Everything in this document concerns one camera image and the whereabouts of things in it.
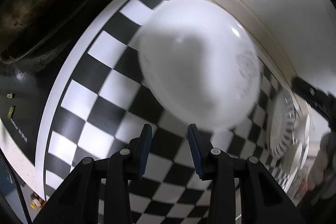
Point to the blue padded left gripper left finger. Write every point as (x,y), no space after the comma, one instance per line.
(143,149)

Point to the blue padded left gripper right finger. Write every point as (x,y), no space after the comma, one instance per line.
(200,151)

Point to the blue leaf pattern plate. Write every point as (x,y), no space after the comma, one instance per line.
(280,125)

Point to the white bowl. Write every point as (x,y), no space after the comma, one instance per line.
(302,126)
(293,160)

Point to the white bowl back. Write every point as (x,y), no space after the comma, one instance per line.
(302,126)

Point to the black induction cooktop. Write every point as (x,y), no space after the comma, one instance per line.
(26,85)

